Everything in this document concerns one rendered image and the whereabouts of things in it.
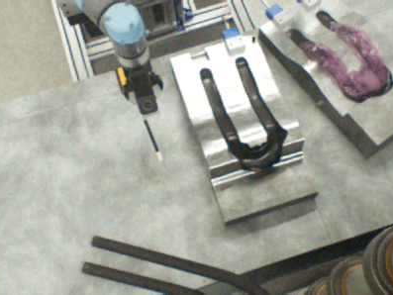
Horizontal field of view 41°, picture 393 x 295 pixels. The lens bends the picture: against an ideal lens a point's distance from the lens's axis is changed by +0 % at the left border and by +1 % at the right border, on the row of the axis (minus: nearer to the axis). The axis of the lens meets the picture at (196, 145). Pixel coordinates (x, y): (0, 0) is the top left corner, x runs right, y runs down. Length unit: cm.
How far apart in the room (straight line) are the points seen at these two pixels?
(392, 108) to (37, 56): 179
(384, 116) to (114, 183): 76
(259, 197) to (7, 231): 69
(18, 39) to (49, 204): 144
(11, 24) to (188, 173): 165
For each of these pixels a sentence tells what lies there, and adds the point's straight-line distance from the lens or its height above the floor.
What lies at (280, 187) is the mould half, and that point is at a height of 86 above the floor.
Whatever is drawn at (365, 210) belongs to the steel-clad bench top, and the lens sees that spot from 149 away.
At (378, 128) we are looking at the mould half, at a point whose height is 91.
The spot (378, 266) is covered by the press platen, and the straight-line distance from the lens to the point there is 69.
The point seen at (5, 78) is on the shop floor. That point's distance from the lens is 272.
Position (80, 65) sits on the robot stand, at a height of 23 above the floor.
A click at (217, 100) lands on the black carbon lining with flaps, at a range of 147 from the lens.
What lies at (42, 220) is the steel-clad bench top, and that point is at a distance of 151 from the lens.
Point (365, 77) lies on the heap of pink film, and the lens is 154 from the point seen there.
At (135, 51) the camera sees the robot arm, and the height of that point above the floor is 122.
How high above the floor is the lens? 219
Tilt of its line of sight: 68 degrees down
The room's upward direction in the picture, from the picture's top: 7 degrees counter-clockwise
